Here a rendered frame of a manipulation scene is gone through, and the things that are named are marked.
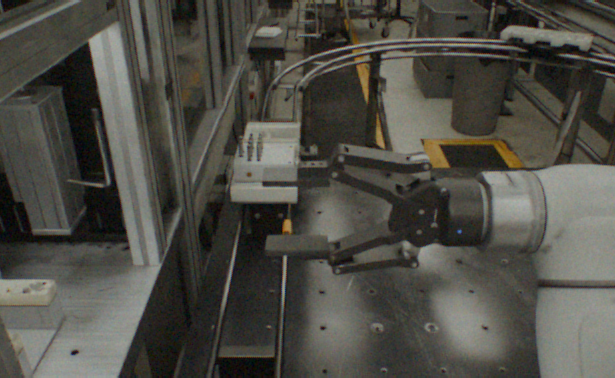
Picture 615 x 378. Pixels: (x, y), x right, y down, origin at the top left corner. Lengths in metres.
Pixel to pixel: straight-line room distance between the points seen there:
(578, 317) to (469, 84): 3.06
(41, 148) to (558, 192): 0.72
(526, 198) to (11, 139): 0.73
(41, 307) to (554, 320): 0.62
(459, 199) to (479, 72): 3.00
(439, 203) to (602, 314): 0.19
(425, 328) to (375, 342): 0.11
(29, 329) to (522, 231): 0.64
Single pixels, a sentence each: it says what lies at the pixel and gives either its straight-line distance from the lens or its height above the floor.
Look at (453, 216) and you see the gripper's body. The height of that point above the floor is 1.14.
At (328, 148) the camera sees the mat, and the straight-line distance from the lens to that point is 3.36.
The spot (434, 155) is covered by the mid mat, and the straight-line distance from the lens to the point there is 3.36.
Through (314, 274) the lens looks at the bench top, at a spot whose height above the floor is 0.68.
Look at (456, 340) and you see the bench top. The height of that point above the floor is 0.68.
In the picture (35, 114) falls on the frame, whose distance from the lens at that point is 0.89.
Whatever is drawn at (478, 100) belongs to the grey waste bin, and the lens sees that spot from 3.62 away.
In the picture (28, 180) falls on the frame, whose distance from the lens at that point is 0.95.
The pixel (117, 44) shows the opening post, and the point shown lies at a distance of 0.74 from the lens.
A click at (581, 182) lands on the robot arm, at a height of 1.17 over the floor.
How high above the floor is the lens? 1.43
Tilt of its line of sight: 29 degrees down
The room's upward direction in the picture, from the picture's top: straight up
